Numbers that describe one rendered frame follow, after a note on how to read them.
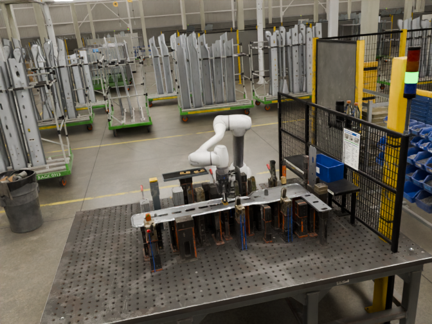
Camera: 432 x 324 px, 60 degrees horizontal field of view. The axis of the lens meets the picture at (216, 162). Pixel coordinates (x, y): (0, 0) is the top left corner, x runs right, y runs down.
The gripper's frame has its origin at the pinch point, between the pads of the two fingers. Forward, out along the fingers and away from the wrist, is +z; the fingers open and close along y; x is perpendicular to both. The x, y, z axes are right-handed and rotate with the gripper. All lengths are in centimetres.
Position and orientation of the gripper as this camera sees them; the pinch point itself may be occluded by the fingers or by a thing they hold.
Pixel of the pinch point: (224, 197)
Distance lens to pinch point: 288.5
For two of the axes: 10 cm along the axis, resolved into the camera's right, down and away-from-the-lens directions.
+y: -9.6, 1.6, -2.3
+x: 2.7, 3.2, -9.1
